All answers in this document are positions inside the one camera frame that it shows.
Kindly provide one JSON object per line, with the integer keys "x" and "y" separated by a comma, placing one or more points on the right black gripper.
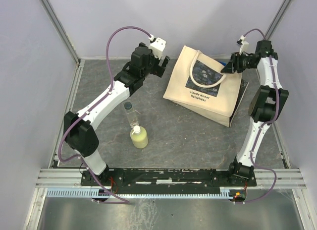
{"x": 234, "y": 59}

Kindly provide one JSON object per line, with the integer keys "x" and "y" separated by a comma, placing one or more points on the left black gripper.
{"x": 158, "y": 70}

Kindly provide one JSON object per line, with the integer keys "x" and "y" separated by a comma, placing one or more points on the beige canvas tote bag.
{"x": 197, "y": 84}

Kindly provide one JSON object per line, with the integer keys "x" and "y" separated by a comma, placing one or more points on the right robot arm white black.
{"x": 264, "y": 108}

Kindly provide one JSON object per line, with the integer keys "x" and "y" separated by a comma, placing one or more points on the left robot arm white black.
{"x": 80, "y": 128}

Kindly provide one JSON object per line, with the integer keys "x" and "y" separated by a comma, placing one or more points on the clear square bottle dark cap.
{"x": 131, "y": 114}

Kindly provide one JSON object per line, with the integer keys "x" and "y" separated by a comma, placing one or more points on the yellow green pump bottle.
{"x": 139, "y": 137}

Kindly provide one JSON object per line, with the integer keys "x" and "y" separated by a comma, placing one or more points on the small circuit board red led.
{"x": 239, "y": 196}

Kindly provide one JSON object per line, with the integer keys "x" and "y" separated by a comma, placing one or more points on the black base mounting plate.
{"x": 120, "y": 177}

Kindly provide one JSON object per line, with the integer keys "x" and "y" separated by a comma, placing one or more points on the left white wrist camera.
{"x": 157, "y": 45}

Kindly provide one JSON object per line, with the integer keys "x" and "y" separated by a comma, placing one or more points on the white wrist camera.
{"x": 243, "y": 44}
{"x": 157, "y": 45}

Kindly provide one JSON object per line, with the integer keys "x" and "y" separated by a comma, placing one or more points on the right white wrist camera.
{"x": 243, "y": 44}

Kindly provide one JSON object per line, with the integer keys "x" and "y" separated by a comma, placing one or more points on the right aluminium frame post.
{"x": 276, "y": 21}

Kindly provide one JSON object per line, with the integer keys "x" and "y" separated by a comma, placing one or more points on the aluminium frame post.
{"x": 48, "y": 7}
{"x": 276, "y": 21}

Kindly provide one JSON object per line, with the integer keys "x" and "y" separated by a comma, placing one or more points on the aluminium front rail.
{"x": 286, "y": 178}

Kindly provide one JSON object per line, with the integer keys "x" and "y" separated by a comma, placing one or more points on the left aluminium frame post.
{"x": 48, "y": 7}

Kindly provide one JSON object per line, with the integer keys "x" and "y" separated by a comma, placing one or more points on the light blue cable duct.
{"x": 160, "y": 191}

